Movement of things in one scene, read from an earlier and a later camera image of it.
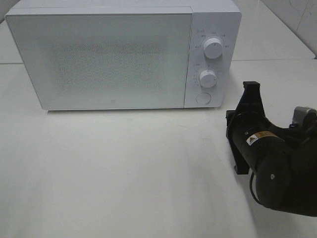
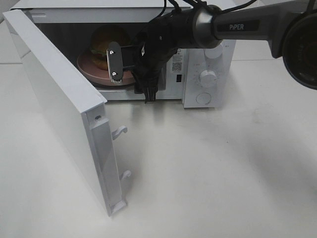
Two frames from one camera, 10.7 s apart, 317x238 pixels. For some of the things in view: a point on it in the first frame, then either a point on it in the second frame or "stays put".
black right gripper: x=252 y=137 to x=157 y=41
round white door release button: x=203 y=98 stays put
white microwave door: x=113 y=60 to x=79 y=108
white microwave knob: x=212 y=47 stays put
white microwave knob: x=207 y=78 stays put
